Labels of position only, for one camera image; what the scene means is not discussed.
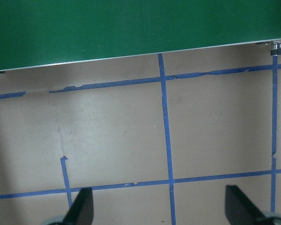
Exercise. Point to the green conveyor belt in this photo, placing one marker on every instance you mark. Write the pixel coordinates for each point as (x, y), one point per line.
(131, 23)

